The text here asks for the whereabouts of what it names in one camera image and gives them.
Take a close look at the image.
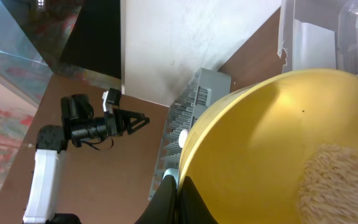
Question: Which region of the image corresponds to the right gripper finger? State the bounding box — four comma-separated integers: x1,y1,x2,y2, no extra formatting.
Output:
136,176,217,224

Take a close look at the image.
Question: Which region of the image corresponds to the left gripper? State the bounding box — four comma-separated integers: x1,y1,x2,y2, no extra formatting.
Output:
104,108,150,136

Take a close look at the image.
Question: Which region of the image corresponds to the light blue cup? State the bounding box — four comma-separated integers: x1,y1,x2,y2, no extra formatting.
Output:
162,168,179,186

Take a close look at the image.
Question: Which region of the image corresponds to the yellow bowl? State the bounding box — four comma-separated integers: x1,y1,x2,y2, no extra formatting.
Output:
178,68,358,223

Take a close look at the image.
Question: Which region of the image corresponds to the food scraps nutshells and rice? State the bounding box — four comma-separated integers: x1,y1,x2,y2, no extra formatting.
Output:
297,145,358,223

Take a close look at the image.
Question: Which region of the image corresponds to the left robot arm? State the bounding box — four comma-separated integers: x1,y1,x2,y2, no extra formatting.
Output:
22,89,150,224

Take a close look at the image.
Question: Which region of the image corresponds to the grey dishwasher rack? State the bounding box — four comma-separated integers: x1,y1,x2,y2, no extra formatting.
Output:
149,68,231,199

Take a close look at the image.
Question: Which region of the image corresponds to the clear plastic bin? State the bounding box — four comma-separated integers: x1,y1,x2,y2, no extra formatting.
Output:
277,0,358,75

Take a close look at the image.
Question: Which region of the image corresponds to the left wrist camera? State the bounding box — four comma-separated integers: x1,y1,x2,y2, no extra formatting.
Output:
102,88,122,113

